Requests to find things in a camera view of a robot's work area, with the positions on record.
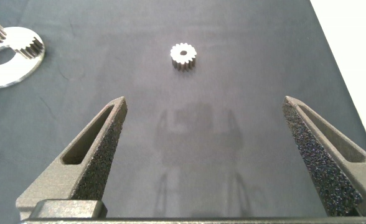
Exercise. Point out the small steel gear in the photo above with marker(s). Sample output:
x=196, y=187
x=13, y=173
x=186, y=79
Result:
x=31, y=44
x=176, y=53

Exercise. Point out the round white plate with pins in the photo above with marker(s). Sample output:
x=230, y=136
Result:
x=15, y=70

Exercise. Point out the dark mat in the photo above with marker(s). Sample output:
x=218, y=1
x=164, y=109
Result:
x=232, y=93

